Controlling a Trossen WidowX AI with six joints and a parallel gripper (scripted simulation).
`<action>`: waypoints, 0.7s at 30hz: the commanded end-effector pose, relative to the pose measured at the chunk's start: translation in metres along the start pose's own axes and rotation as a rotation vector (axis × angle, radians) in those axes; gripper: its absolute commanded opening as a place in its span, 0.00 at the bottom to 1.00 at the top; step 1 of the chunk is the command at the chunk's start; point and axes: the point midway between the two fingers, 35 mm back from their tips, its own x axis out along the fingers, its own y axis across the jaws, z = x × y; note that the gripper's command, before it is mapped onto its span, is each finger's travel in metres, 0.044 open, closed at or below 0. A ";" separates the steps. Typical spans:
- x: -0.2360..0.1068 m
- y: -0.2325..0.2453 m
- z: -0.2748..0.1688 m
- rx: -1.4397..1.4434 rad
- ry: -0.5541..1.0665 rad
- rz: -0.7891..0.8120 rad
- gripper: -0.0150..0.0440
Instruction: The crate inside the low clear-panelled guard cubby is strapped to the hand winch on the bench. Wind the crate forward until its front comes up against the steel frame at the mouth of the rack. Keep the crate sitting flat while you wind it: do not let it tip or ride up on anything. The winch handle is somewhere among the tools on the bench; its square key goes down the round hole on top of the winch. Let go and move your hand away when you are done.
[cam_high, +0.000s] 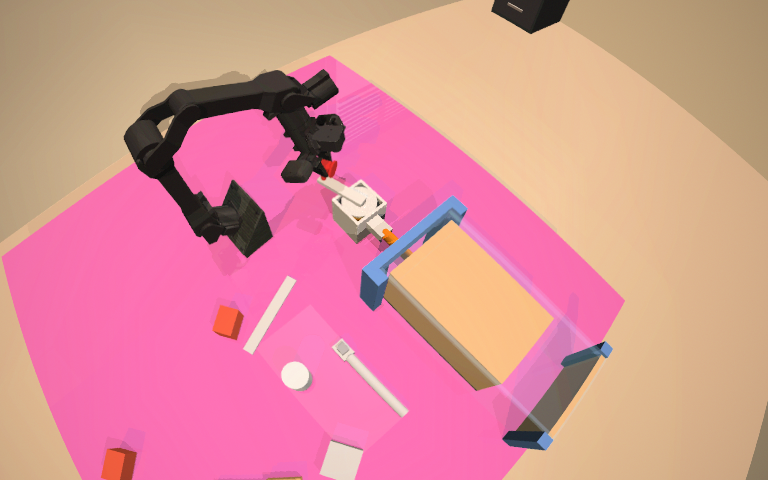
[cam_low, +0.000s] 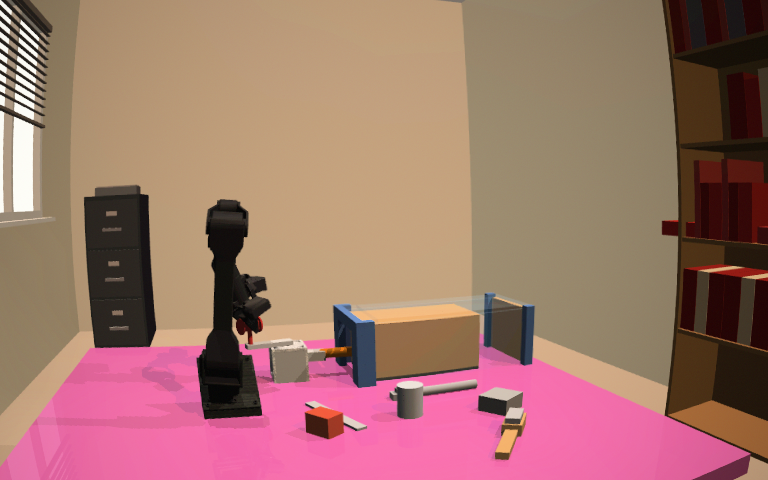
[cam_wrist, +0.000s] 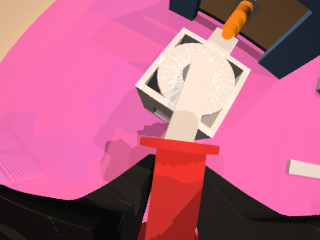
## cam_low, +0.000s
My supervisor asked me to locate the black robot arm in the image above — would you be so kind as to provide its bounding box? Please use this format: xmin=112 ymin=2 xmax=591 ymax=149
xmin=199 ymin=199 xmax=267 ymax=403

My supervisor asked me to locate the grey cylinder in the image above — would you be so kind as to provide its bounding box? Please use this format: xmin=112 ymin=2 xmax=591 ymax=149
xmin=396 ymin=381 xmax=423 ymax=419

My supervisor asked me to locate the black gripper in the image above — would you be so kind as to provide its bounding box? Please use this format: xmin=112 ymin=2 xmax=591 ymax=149
xmin=233 ymin=274 xmax=272 ymax=334

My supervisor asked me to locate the beige cube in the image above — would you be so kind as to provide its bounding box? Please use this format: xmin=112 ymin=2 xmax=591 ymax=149
xmin=478 ymin=387 xmax=523 ymax=416

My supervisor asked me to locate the beige flat bar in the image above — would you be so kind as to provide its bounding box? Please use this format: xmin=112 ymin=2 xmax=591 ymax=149
xmin=305 ymin=401 xmax=367 ymax=432

